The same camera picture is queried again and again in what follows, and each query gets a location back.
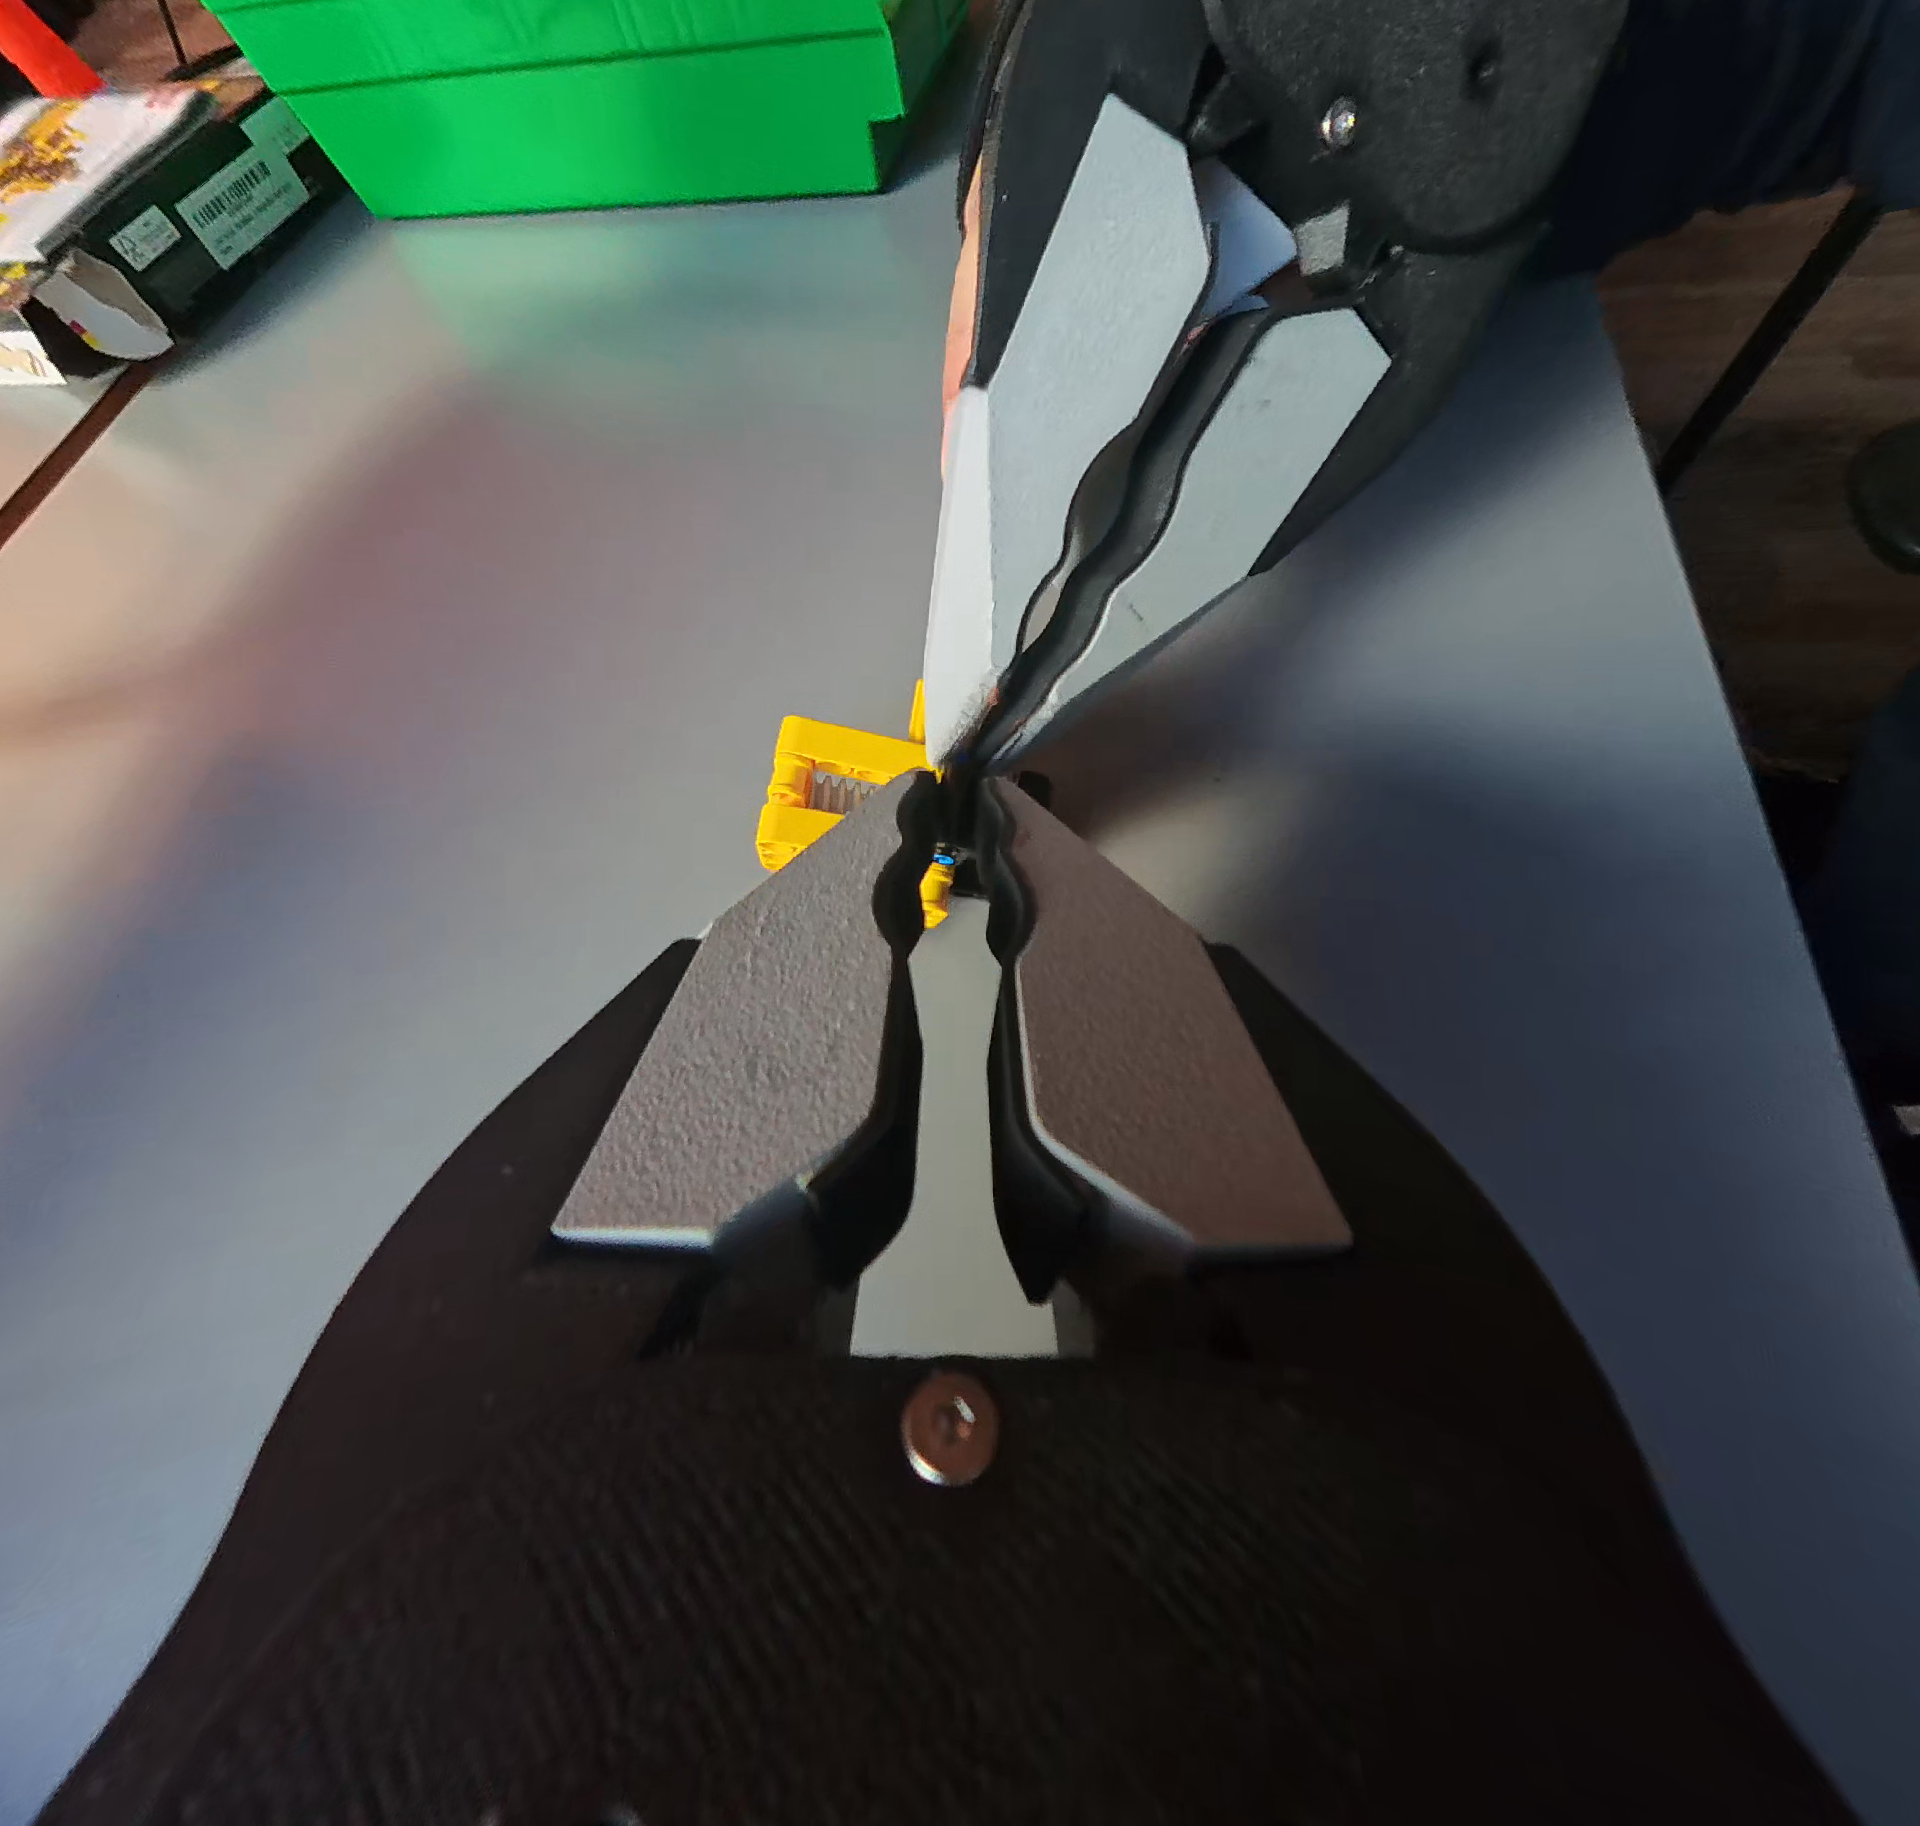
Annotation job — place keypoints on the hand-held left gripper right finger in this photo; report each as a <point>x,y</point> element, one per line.
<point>1170,1091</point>

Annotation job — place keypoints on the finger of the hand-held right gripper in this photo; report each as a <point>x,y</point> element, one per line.
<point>1081,341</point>
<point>1260,462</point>

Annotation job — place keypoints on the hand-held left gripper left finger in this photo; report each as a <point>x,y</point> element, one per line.
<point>736,1091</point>

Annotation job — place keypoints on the yellow black lego assembly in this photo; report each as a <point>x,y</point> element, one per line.
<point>826,776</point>

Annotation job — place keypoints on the person's right forearm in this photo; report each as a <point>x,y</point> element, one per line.
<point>1755,41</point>

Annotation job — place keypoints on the black cardboard lego box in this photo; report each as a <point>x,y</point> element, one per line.
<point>225,206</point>

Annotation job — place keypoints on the lego instruction booklet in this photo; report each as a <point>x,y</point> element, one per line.
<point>75,152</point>

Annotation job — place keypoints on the person's right hand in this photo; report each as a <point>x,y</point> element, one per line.
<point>956,357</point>

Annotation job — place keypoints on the black table leg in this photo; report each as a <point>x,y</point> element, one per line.
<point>1771,341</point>

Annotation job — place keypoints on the green plastic bin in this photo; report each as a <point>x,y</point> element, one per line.
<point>570,57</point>

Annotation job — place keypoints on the black chair armrest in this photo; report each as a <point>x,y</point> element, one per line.
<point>1893,497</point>

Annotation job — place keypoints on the orange red plastic object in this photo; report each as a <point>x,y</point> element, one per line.
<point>37,50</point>

